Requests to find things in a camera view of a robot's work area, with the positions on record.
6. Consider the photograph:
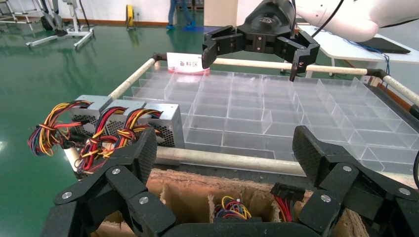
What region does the white work table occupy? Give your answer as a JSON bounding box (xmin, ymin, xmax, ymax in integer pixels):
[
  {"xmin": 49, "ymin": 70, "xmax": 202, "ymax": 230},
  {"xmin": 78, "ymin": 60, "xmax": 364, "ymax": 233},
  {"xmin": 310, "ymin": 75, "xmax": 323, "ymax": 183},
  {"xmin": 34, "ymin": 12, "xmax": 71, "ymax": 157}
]
[{"xmin": 296, "ymin": 24, "xmax": 419, "ymax": 78}]

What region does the white padded rack pipe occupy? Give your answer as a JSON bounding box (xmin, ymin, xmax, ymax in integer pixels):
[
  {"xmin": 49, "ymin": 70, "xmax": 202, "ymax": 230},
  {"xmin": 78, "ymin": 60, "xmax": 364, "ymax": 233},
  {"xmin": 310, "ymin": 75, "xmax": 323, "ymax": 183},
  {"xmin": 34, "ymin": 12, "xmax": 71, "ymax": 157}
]
[
  {"xmin": 381, "ymin": 74, "xmax": 419, "ymax": 107},
  {"xmin": 108, "ymin": 58, "xmax": 156, "ymax": 100},
  {"xmin": 209, "ymin": 57, "xmax": 369, "ymax": 77},
  {"xmin": 64, "ymin": 145, "xmax": 307, "ymax": 177}
]

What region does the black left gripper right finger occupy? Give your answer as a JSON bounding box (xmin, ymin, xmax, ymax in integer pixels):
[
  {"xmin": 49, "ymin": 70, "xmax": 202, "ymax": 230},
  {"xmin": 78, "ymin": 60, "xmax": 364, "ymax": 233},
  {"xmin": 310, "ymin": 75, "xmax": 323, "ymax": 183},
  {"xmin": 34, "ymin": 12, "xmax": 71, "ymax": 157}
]
[{"xmin": 292, "ymin": 125, "xmax": 419, "ymax": 236}]

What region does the person in blue jeans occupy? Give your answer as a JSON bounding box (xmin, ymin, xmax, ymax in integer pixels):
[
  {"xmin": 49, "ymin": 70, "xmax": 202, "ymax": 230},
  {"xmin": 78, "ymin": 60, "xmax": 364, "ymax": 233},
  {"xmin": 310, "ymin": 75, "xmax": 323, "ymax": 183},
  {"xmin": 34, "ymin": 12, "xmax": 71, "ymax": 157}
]
[{"xmin": 166, "ymin": 0, "xmax": 197, "ymax": 32}]

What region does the white metal floor stand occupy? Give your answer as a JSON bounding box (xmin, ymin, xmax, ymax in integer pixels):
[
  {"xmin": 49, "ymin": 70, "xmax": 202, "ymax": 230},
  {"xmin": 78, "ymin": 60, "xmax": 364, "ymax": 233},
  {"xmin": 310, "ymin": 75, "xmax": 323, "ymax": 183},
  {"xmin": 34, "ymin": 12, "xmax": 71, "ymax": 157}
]
[{"xmin": 25, "ymin": 0, "xmax": 95, "ymax": 50}]

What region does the cable bundle in box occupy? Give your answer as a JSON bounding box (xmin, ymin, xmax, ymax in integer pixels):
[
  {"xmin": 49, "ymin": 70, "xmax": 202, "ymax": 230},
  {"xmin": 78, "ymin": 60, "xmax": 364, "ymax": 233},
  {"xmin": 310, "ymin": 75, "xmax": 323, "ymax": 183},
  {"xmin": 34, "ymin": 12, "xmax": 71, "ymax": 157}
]
[{"xmin": 214, "ymin": 196, "xmax": 252, "ymax": 220}]

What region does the brown cardboard divider box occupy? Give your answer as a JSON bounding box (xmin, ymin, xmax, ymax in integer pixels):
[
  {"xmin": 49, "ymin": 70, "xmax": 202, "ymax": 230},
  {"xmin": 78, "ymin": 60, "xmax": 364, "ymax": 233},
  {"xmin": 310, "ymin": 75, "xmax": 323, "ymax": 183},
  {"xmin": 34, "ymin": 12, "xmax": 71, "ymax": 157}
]
[{"xmin": 91, "ymin": 168, "xmax": 371, "ymax": 237}]

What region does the black laptop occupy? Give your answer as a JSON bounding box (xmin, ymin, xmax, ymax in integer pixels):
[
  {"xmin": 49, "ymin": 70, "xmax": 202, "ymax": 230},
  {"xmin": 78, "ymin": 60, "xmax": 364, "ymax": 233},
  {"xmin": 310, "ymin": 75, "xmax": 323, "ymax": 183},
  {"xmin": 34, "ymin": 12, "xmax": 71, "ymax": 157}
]
[{"xmin": 357, "ymin": 37, "xmax": 412, "ymax": 55}]

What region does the white sign with red base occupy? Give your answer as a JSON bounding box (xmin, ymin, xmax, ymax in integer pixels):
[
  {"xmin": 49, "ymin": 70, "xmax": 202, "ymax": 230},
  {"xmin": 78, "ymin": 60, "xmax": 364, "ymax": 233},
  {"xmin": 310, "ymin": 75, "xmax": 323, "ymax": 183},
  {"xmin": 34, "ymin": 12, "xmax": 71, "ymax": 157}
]
[{"xmin": 166, "ymin": 52, "xmax": 205, "ymax": 75}]

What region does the yellow cable reel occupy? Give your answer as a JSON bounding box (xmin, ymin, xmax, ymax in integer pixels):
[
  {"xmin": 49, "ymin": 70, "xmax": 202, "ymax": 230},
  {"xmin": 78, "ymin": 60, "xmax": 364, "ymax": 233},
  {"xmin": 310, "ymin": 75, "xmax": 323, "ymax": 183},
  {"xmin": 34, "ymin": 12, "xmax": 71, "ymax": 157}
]
[{"xmin": 126, "ymin": 3, "xmax": 135, "ymax": 30}]

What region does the silver power supply with cables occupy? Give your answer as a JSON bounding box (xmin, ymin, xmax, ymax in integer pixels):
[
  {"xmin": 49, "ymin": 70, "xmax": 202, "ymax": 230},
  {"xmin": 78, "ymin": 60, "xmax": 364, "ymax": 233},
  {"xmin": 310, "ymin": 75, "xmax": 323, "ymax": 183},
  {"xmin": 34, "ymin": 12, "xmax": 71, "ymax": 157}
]
[
  {"xmin": 98, "ymin": 103, "xmax": 186, "ymax": 158},
  {"xmin": 28, "ymin": 95, "xmax": 114, "ymax": 157},
  {"xmin": 77, "ymin": 99, "xmax": 147, "ymax": 173}
]

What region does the clear acrylic divider tray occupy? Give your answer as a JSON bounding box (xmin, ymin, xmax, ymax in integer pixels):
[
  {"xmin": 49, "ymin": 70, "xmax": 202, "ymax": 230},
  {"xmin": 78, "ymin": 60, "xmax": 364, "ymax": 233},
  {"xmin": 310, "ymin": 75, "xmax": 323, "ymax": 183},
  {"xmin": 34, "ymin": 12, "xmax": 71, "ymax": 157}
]
[{"xmin": 123, "ymin": 69, "xmax": 419, "ymax": 176}]

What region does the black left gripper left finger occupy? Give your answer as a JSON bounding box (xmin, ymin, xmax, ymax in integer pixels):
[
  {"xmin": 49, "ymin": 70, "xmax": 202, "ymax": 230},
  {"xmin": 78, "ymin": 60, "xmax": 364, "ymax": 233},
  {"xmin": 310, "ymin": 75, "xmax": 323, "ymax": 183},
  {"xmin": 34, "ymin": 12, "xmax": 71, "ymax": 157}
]
[{"xmin": 54, "ymin": 126, "xmax": 177, "ymax": 237}]

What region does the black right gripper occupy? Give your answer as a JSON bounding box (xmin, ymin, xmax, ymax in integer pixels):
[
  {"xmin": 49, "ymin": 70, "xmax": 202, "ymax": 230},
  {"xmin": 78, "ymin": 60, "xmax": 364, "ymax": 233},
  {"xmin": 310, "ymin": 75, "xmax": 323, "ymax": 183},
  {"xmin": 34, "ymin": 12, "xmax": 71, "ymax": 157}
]
[{"xmin": 201, "ymin": 0, "xmax": 322, "ymax": 82}]

